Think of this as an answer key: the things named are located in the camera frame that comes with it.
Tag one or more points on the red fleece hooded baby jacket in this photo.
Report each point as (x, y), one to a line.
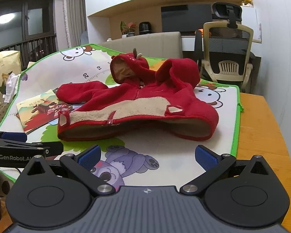
(142, 97)

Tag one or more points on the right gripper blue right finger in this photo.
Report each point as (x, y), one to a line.
(216, 167)

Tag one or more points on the beige mesh office chair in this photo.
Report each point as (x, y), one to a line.
(225, 56)

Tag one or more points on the illustrated children's book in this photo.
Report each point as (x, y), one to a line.
(39, 110)

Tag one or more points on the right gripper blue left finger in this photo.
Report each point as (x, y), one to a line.
(79, 166)

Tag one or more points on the potted plant red leaves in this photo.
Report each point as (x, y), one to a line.
(128, 29)

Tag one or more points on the black computer monitor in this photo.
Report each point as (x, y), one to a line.
(185, 18)

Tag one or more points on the cartoon animal play mat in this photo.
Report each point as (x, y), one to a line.
(148, 156)

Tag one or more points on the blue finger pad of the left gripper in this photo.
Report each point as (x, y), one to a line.
(19, 137)

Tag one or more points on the white cloth in bag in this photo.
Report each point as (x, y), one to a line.
(11, 85)

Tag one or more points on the black electric kettle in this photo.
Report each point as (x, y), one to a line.
(145, 28)

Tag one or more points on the yellow fabric storage bag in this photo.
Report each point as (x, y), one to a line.
(9, 63)

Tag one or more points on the grey window curtain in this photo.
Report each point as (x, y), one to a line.
(74, 21)

